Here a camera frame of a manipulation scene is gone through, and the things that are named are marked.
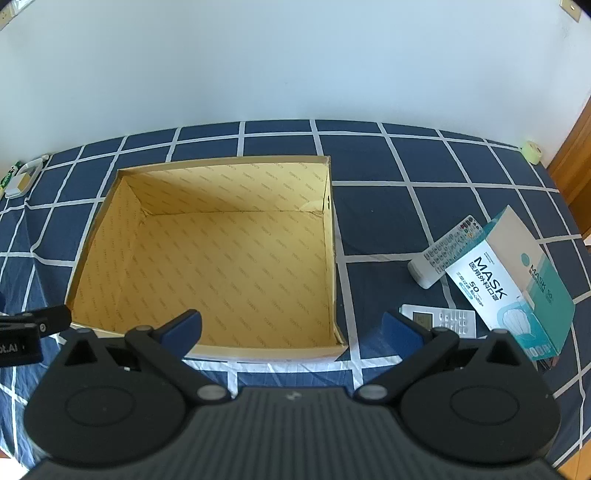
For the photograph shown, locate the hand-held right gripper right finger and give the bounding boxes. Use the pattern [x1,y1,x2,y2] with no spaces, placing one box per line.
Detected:
[355,311,527,403]

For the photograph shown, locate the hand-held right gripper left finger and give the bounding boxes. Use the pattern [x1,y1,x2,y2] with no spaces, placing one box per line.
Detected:
[60,310,232,403]

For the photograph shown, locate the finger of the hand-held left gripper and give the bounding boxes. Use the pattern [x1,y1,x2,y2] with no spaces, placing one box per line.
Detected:
[0,305,73,337]

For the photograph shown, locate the white air conditioner remote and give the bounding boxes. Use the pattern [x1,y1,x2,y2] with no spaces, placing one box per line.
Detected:
[399,304,477,339]

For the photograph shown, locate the white remote with coloured buttons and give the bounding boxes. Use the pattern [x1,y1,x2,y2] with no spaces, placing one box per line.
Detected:
[407,215,483,290]

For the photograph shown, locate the cardboard box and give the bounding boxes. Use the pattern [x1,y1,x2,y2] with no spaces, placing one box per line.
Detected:
[65,155,349,361]

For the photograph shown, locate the teal white mask box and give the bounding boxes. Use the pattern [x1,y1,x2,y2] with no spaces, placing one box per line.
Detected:
[444,205,576,361]

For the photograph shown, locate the white charger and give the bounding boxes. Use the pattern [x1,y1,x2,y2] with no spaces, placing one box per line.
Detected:
[6,157,49,199]

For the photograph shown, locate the blue checked bedsheet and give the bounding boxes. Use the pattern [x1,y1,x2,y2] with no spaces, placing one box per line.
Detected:
[0,120,591,480]

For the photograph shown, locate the yellow-green tape roll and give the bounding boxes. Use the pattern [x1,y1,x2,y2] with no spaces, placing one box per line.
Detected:
[520,139,544,164]

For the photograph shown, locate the wooden door frame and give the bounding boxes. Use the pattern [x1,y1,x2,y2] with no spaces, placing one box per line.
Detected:
[547,99,591,208]

